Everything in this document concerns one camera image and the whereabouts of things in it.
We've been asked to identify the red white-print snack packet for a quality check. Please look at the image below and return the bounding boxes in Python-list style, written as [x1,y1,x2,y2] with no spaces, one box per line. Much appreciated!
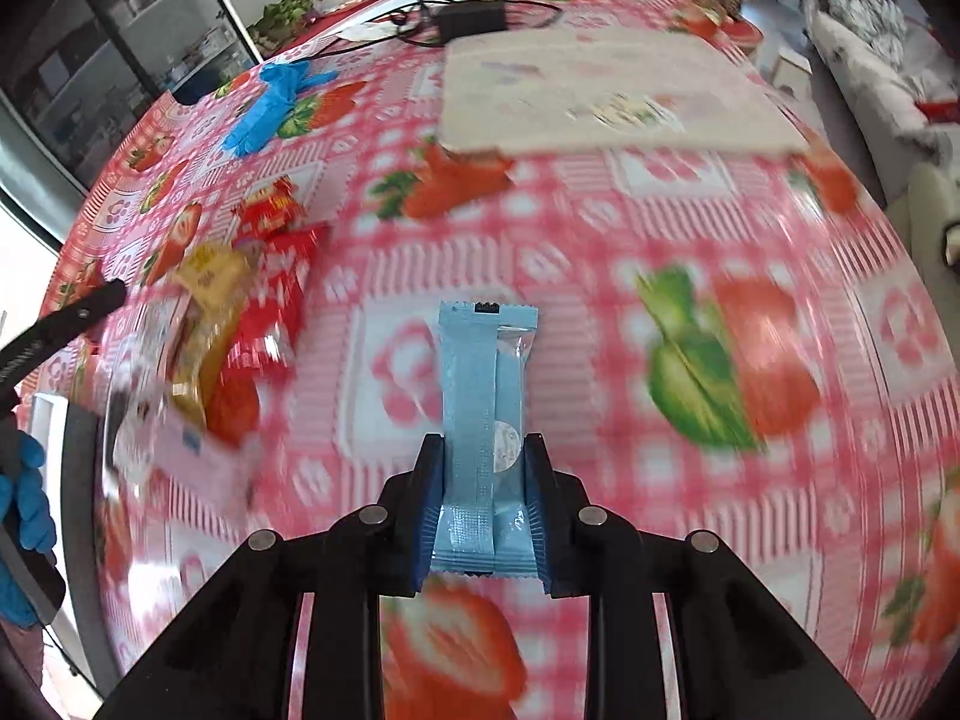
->
[225,223,332,380]

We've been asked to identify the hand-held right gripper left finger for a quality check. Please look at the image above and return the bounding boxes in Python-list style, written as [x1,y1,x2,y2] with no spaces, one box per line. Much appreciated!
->
[94,433,451,720]

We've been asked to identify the beige foam mat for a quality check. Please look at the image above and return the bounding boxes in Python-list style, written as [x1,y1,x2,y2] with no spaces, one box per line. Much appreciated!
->
[439,28,811,160]

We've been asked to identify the beige chair back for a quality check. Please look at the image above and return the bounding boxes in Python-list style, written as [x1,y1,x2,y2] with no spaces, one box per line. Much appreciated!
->
[904,161,960,293]

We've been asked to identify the white sofa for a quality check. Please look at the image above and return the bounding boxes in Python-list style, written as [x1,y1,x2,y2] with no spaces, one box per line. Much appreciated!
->
[802,0,960,203]

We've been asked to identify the person's left hand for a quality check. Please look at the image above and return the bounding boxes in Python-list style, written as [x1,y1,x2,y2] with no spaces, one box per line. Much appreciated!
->
[0,431,59,629]

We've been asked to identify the grey box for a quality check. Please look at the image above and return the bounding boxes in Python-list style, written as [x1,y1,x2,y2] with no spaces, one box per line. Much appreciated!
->
[22,390,125,691]

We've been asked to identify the small red figure-print packet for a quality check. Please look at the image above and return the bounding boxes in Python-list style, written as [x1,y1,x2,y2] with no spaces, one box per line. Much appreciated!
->
[231,176,308,248]

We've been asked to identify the light blue snack packet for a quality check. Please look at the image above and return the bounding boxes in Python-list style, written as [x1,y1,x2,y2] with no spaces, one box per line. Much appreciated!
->
[429,300,542,580]

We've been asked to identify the square yellow snack packet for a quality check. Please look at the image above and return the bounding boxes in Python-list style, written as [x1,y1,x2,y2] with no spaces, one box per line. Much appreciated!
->
[171,242,252,331]

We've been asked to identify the long yellow snack packet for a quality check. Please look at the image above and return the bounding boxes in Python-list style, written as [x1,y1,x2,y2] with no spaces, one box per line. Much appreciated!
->
[166,315,233,428]

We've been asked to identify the white low stool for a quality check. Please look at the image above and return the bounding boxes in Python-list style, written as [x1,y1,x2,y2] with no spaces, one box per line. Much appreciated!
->
[772,41,812,91]

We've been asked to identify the blue rubber gloves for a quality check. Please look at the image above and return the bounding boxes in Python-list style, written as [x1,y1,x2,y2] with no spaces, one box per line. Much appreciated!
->
[217,62,340,158]

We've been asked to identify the green potted plant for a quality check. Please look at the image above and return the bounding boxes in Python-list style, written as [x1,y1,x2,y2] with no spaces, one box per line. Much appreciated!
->
[247,0,323,46]

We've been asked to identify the glass display cabinet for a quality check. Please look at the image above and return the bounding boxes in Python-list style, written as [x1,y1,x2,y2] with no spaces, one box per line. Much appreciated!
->
[0,0,263,188]

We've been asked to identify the black power adapter with cables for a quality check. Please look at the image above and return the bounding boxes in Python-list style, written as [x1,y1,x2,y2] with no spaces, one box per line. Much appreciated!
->
[285,0,563,61]

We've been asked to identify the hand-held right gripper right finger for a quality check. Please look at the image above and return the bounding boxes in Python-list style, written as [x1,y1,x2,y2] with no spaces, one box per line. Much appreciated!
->
[523,433,875,720]

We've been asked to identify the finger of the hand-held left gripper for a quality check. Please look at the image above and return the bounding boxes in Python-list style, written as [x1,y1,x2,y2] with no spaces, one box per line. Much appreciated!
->
[0,279,128,391]

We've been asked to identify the grey white patterned blanket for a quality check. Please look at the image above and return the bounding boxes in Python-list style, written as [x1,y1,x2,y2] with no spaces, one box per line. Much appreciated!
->
[825,0,912,65]

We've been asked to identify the clear packet with dark snack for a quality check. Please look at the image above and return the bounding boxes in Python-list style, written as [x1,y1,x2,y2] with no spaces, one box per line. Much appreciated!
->
[105,298,188,477]

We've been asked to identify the white paper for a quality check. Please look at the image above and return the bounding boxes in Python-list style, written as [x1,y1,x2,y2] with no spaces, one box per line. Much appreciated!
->
[337,19,410,42]

